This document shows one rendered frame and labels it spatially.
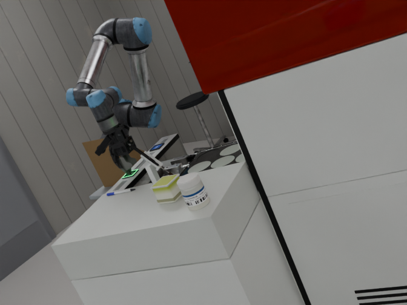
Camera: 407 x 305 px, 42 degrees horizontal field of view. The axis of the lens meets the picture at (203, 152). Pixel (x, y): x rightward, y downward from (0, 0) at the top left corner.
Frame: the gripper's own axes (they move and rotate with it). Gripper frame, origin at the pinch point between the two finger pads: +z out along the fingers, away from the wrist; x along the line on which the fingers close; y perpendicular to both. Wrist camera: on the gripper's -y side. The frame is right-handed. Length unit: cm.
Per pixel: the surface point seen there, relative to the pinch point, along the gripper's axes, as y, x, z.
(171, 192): 41, -36, -3
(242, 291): 58, -50, 28
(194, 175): 54, -41, -9
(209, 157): 29.8, 14.9, 7.4
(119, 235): 25, -50, 2
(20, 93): -216, 188, -29
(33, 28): -204, 230, -76
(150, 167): 25.5, -19.5, -6.8
